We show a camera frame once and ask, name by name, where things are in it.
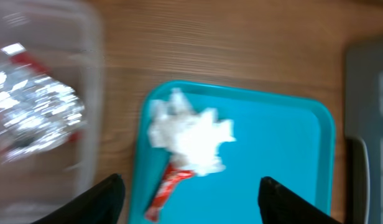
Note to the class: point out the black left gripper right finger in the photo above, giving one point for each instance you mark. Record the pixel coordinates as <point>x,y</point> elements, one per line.
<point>279,205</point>

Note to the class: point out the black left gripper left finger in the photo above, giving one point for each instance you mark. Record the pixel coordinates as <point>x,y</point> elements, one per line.
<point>100,204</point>

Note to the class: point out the red sauce packet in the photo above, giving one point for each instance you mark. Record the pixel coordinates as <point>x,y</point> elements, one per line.
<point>170,179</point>

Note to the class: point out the white tissue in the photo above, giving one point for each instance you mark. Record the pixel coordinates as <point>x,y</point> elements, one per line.
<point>192,139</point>

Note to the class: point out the silver foil wrapper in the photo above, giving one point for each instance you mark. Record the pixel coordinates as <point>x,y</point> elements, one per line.
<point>37,112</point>

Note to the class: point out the grey dishwasher rack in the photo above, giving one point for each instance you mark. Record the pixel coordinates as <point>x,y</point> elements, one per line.
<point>363,130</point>

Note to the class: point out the teal serving tray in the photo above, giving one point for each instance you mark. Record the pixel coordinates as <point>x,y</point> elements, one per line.
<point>287,138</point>

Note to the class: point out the clear plastic bin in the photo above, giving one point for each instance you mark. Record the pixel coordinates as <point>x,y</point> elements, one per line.
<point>65,37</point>

